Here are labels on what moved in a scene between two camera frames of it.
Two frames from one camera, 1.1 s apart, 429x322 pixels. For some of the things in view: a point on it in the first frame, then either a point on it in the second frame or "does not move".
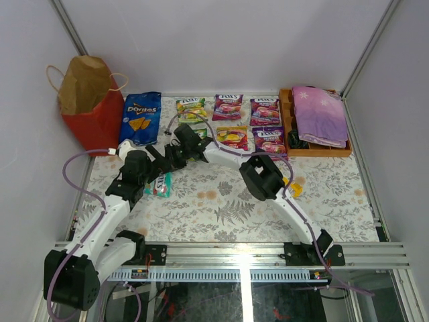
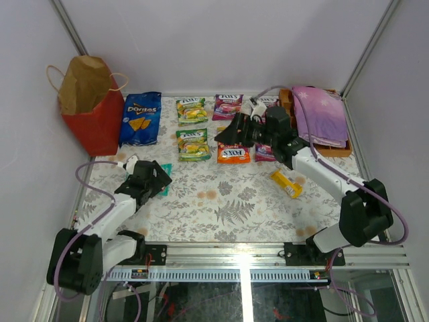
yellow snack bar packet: (296, 190) does not move
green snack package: (192, 110) does not move
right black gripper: (169, 153) → (242, 121)
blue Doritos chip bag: (141, 117) does not move
